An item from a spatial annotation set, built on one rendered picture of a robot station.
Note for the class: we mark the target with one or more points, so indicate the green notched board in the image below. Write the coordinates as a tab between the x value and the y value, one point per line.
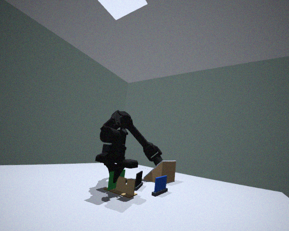
112	185

